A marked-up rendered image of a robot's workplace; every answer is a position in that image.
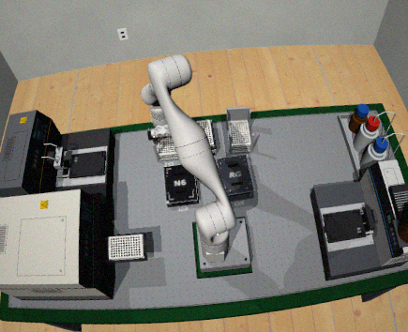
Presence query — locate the blue bottle cap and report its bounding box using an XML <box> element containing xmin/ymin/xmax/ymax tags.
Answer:
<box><xmin>356</xmin><ymin>104</ymin><xmax>370</xmax><ymax>117</ymax></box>
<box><xmin>374</xmin><ymin>137</ymin><xmax>388</xmax><ymax>153</ymax></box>

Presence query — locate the black plate nest with label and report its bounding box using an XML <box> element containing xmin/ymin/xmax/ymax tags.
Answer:
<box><xmin>163</xmin><ymin>164</ymin><xmax>199</xmax><ymax>207</ymax></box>

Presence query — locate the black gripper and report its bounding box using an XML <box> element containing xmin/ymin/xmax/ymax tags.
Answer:
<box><xmin>147</xmin><ymin>126</ymin><xmax>159</xmax><ymax>145</ymax></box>

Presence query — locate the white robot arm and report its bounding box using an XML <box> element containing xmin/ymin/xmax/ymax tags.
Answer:
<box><xmin>141</xmin><ymin>54</ymin><xmax>236</xmax><ymax>263</ymax></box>

